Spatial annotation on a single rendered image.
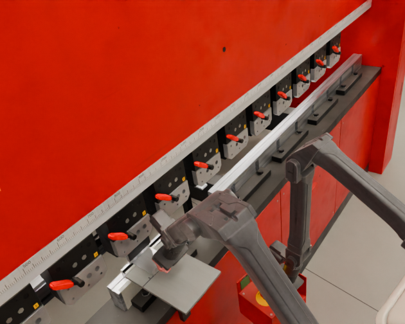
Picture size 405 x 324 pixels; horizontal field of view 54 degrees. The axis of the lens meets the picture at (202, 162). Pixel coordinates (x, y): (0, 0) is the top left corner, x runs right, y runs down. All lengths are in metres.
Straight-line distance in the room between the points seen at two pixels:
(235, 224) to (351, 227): 2.27
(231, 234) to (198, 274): 0.66
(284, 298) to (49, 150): 0.62
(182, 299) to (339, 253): 1.63
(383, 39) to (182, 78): 1.89
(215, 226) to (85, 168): 0.50
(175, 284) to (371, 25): 2.19
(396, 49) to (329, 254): 1.39
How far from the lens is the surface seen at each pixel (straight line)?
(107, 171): 1.12
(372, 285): 2.60
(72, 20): 0.99
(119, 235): 1.18
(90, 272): 1.22
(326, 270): 2.62
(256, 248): 0.68
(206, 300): 1.60
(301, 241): 1.31
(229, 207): 0.69
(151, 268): 1.36
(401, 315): 0.82
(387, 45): 2.94
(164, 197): 1.26
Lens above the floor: 2.00
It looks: 34 degrees down
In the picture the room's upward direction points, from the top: 9 degrees counter-clockwise
